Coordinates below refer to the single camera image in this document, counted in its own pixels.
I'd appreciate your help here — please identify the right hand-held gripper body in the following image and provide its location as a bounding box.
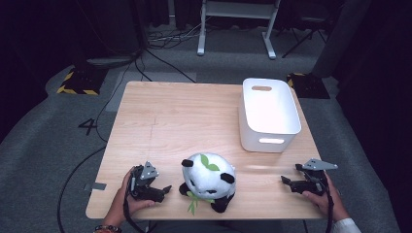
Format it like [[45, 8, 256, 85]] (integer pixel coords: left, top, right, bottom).
[[290, 157, 339, 197]]

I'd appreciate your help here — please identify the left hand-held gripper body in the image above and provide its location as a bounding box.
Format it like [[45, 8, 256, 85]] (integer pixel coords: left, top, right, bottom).
[[128, 160, 166, 204]]

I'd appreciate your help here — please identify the panda plush toy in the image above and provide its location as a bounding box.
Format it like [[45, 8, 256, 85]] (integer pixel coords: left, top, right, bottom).
[[178, 152, 237, 216]]

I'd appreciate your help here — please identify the white plastic storage bin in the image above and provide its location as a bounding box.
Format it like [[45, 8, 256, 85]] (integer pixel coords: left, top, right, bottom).
[[238, 77, 302, 153]]

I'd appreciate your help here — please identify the person's right hand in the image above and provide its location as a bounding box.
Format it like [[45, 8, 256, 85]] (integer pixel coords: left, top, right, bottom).
[[302, 174, 350, 223]]

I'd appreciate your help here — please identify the person's left hand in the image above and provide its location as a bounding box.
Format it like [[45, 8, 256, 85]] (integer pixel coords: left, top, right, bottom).
[[109, 166, 156, 224]]

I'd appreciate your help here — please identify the black yellow striped base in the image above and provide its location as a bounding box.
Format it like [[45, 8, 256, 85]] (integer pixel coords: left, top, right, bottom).
[[286, 72, 331, 100], [56, 65, 109, 97]]

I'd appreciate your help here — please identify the black tripod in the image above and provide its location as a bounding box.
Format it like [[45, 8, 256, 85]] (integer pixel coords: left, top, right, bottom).
[[281, 14, 328, 60]]

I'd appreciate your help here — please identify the grey padded column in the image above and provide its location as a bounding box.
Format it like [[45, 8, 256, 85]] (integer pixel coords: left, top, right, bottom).
[[310, 0, 373, 80]]

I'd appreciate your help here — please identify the white metal stand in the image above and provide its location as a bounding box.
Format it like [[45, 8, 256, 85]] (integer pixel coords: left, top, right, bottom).
[[196, 0, 282, 60]]

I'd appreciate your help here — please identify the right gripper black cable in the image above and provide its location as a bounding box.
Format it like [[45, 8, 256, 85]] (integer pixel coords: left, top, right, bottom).
[[319, 176, 336, 233]]

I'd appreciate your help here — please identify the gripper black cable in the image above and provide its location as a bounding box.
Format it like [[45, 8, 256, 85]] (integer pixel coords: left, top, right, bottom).
[[319, 176, 336, 233], [121, 168, 147, 233]]

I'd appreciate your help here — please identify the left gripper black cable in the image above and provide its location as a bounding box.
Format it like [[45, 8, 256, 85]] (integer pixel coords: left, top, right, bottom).
[[121, 168, 147, 233]]

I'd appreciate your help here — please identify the beaded bracelet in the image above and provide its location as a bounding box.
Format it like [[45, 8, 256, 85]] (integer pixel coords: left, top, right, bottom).
[[93, 224, 123, 233]]

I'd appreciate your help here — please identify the thick black floor cable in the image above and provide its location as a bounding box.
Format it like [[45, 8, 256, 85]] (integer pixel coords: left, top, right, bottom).
[[56, 146, 108, 233]]

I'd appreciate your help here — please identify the thin black floor cable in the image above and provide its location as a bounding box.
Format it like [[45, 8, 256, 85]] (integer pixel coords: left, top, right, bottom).
[[94, 54, 145, 144]]

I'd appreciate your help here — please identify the bundle of floor cables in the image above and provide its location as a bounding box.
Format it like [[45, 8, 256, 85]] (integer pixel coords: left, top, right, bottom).
[[146, 17, 208, 51]]

